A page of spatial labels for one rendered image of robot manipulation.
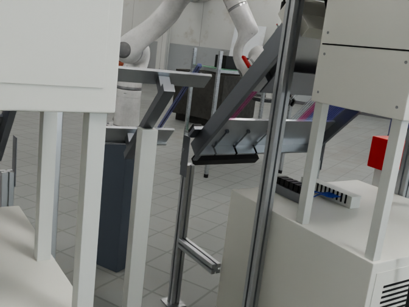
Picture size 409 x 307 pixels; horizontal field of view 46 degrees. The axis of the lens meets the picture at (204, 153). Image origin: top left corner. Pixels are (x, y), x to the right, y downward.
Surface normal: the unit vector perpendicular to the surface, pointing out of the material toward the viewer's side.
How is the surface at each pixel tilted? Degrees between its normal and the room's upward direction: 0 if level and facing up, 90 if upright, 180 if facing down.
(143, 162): 90
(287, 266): 90
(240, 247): 90
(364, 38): 90
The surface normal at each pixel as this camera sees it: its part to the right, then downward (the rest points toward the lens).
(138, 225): 0.43, 0.25
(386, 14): -0.84, 0.02
